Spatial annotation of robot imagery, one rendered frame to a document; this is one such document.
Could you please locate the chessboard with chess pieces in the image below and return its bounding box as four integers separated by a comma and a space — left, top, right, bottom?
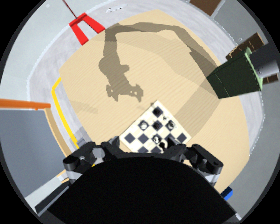
120, 101, 191, 153

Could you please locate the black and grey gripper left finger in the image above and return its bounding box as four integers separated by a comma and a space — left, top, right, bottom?
63, 136, 134, 184

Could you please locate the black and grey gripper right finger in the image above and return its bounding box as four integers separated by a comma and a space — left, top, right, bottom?
154, 137, 224, 187

